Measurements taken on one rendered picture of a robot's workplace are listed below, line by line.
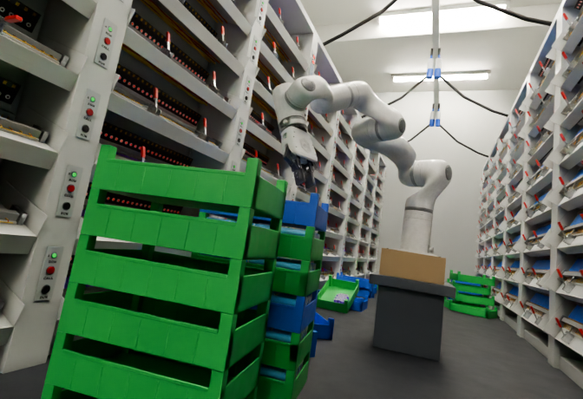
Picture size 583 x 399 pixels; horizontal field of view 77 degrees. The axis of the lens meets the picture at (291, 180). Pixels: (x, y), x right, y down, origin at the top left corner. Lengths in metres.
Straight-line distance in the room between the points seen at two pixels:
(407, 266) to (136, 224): 1.15
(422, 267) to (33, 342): 1.26
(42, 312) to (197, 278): 0.53
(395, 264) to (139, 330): 1.13
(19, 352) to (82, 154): 0.46
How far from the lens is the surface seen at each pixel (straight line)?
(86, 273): 0.72
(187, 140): 1.34
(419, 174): 1.70
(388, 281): 1.55
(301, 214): 0.88
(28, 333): 1.06
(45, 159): 1.00
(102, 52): 1.10
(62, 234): 1.03
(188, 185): 0.62
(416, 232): 1.65
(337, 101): 1.25
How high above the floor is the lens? 0.36
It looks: 9 degrees up
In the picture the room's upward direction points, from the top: 8 degrees clockwise
